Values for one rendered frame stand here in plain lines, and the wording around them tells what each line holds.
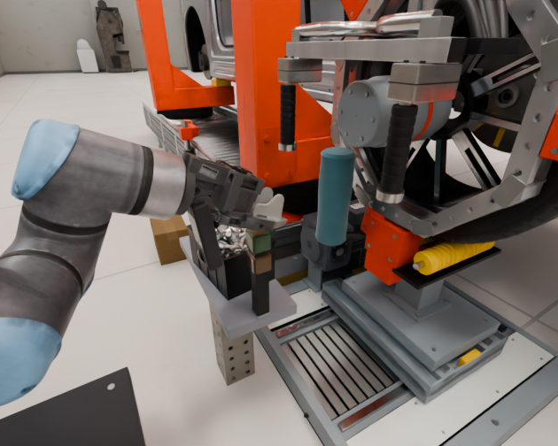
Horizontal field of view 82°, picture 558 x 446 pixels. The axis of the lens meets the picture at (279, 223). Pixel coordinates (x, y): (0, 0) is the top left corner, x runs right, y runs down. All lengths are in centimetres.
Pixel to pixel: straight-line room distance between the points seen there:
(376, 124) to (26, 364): 60
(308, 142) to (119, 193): 89
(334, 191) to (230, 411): 73
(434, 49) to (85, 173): 45
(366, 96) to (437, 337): 73
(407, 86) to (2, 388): 54
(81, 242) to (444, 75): 51
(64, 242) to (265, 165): 80
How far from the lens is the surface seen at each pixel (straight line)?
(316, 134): 123
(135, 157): 42
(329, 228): 89
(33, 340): 34
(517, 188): 68
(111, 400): 87
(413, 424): 108
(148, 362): 131
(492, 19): 59
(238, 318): 74
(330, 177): 83
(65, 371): 141
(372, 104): 66
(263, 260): 64
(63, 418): 89
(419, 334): 109
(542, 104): 66
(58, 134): 41
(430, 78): 52
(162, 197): 42
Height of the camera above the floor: 97
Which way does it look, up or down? 28 degrees down
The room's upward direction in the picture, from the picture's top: straight up
